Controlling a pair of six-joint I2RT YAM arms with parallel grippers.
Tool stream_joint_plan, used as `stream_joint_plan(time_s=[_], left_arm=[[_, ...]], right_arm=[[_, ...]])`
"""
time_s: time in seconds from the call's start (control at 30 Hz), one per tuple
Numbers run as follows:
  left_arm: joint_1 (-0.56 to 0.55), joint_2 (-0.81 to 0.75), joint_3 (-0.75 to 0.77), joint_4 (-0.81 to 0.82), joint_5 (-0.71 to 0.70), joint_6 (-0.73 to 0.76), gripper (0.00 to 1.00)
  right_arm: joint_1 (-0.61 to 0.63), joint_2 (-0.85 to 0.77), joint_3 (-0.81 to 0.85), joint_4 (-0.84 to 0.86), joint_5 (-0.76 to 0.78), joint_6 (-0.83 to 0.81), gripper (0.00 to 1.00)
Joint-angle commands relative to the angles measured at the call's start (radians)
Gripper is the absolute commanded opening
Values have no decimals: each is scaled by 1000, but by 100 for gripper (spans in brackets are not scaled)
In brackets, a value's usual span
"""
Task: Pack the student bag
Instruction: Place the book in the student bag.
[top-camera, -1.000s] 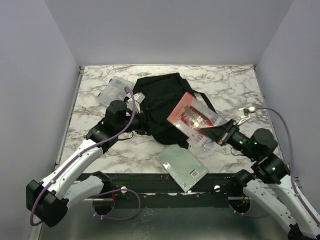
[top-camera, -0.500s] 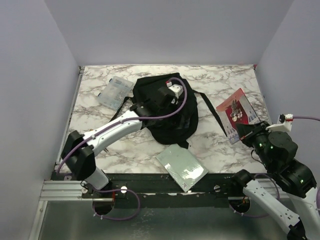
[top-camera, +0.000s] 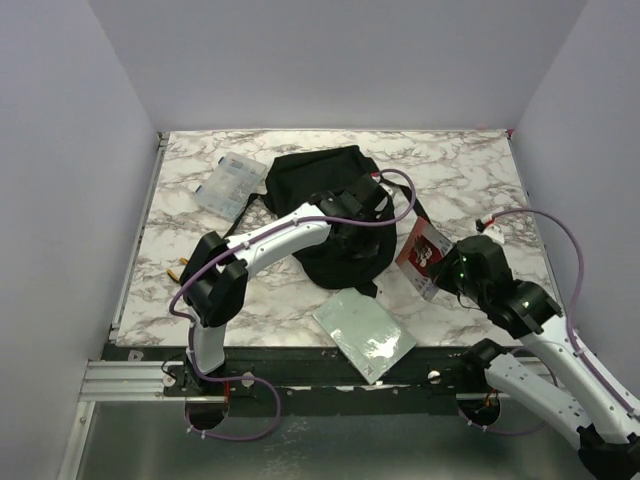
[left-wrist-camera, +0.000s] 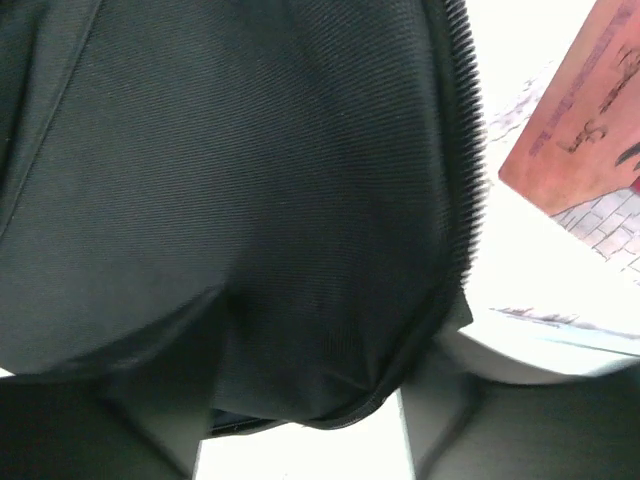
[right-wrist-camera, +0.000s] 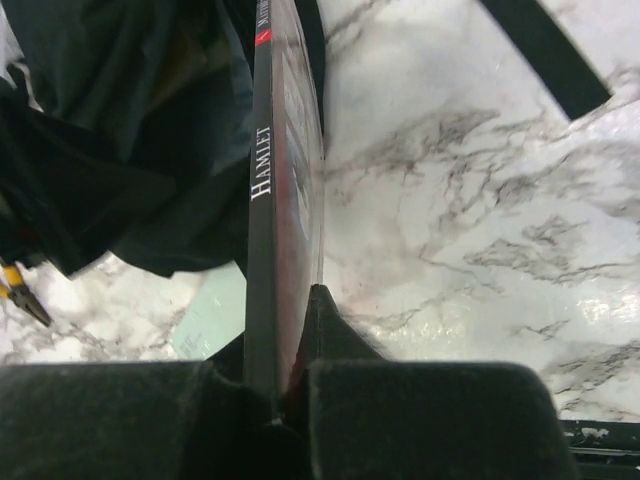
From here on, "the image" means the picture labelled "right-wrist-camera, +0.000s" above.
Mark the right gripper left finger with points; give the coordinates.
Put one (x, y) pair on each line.
(158, 420)

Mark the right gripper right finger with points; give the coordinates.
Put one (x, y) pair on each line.
(372, 418)

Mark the thin booklet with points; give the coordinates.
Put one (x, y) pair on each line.
(285, 198)

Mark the black student backpack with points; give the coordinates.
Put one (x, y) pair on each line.
(127, 127)

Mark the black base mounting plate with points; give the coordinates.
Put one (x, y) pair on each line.
(604, 450)

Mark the yellow handled pliers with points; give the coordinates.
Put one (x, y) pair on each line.
(15, 289)

